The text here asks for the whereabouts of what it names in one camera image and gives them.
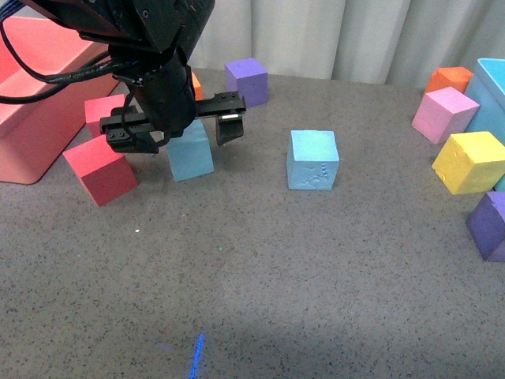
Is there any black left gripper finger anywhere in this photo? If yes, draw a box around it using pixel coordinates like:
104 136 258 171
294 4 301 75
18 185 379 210
106 129 159 154

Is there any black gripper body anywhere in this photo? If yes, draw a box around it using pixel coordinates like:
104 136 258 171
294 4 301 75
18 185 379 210
100 44 246 137

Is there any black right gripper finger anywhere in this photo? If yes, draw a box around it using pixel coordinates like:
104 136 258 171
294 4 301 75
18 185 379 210
215 114 244 146

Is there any light blue foam block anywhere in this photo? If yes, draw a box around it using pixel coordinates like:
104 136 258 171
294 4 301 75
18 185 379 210
166 119 214 182

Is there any light blue foam block dented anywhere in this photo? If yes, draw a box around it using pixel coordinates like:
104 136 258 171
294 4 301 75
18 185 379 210
286 129 340 190

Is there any orange foam block left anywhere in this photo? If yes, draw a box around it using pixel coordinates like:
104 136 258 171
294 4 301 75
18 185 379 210
192 73 204 101

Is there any orange foam block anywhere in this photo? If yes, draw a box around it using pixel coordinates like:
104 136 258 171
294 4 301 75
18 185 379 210
192 73 204 101
425 66 473 93

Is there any red foam block front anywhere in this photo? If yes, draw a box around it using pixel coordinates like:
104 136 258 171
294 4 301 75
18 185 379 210
63 135 137 206

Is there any red foam block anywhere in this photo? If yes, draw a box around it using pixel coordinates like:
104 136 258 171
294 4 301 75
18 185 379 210
84 94 125 138
63 135 137 206

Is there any red foam block rear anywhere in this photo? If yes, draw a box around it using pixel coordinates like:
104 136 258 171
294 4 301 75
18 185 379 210
84 94 125 138

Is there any purple foam block rear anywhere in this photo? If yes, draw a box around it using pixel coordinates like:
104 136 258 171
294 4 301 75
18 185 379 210
224 58 268 107

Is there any purple foam block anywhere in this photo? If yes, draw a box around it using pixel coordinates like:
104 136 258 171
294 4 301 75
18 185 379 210
224 58 268 107
466 192 504 262

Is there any red plastic bin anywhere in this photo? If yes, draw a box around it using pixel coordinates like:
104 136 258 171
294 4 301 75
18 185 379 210
1 17 117 184

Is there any grey curtain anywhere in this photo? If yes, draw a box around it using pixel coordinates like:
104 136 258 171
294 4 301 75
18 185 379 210
190 0 504 88

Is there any pink foam block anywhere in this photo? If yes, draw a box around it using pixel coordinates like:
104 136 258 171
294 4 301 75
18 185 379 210
411 87 480 144

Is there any orange foam block right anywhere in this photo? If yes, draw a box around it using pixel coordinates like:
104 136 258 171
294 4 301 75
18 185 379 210
425 66 473 93

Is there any yellow foam block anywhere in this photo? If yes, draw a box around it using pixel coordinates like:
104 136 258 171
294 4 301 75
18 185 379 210
432 131 504 195

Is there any light blue plastic bin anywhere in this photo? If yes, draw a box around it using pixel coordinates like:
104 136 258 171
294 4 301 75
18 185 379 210
465 58 505 143

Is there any purple foam block front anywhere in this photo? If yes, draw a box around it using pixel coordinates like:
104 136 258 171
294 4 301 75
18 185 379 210
466 192 504 262

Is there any black cable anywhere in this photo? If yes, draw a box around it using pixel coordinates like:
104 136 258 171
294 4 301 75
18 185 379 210
0 17 137 105

